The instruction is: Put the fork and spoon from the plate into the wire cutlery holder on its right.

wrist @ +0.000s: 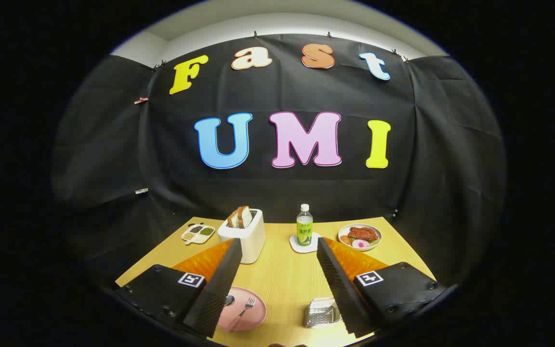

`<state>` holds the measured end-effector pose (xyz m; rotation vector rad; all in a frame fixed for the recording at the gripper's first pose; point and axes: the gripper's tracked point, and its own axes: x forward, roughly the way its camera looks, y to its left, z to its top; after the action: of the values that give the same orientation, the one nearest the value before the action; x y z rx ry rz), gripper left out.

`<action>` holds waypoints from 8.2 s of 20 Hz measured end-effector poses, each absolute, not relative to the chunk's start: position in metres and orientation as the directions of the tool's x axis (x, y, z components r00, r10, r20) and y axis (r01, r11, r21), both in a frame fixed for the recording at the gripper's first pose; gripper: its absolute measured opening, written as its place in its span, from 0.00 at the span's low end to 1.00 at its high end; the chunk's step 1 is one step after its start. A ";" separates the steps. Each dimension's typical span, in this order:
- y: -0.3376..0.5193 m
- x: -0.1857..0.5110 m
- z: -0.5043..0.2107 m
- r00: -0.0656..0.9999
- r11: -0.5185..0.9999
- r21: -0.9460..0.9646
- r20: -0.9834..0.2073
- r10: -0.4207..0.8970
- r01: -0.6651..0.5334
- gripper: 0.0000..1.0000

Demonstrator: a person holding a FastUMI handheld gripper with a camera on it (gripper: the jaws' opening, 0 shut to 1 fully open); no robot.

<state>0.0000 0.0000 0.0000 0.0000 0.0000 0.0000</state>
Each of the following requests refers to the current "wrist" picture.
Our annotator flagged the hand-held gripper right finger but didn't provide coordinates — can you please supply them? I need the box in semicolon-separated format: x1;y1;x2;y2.
316;236;447;339

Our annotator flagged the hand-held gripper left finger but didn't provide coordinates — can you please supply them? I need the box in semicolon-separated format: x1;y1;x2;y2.
115;239;243;339

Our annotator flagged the fork with checkered handle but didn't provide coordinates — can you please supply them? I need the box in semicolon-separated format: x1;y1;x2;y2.
224;295;257;333

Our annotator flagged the metal drain basket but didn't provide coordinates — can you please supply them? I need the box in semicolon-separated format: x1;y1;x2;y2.
304;297;343;329

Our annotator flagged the pink plate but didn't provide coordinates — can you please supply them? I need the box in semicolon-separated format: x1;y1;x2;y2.
217;286;267;332

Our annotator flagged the white square coaster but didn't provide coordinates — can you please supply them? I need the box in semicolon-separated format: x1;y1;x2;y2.
290;232;321;254

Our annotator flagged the white food plate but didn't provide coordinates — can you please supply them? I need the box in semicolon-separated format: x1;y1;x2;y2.
338;224;383;252

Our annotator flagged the brown meat piece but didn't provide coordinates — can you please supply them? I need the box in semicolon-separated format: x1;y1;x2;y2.
348;227;378;241

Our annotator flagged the white toaster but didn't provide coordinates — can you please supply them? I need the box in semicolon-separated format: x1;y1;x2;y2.
217;209;266;265

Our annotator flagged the white divided condiment dish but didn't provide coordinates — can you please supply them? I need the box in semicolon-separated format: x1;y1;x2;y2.
181;224;216;245

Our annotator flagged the green tea bottle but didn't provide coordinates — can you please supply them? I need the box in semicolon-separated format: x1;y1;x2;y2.
296;204;314;247

